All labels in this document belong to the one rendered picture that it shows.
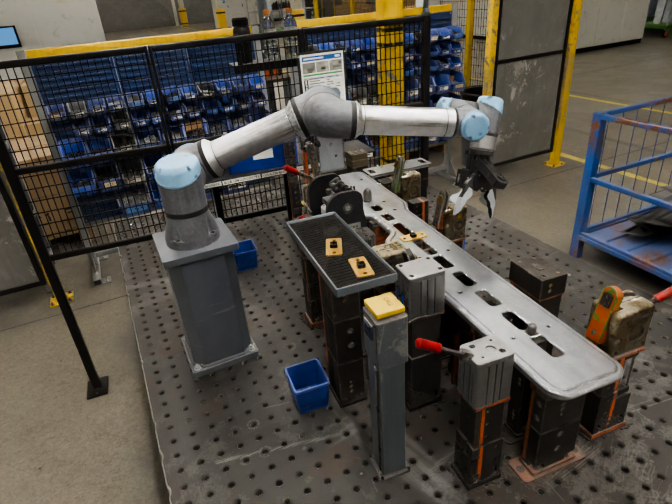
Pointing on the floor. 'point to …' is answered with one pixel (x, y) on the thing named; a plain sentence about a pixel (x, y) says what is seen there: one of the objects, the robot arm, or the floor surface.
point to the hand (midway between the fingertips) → (474, 217)
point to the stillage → (630, 233)
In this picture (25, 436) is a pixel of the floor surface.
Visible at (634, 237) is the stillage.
